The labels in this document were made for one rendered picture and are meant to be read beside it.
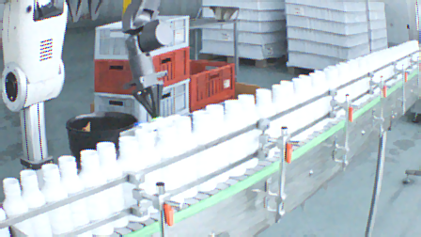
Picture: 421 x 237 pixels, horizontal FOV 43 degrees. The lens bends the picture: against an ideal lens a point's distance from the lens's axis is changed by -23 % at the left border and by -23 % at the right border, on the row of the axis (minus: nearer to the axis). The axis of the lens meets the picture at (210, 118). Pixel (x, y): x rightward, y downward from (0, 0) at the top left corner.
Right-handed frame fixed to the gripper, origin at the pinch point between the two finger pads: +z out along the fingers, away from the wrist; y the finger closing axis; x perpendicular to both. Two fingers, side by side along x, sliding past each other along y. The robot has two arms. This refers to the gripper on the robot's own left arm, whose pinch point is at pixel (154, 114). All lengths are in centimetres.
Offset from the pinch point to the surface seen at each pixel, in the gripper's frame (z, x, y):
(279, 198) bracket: 27.4, -19.9, 10.2
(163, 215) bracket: 16.9, -24.0, -34.6
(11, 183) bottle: 3, -17, -65
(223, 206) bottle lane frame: 22.7, -16.2, -6.7
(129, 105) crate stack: -7, 171, 178
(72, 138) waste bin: 1, 157, 107
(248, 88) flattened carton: 6, 172, 309
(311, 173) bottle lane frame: 28.4, -14.7, 38.4
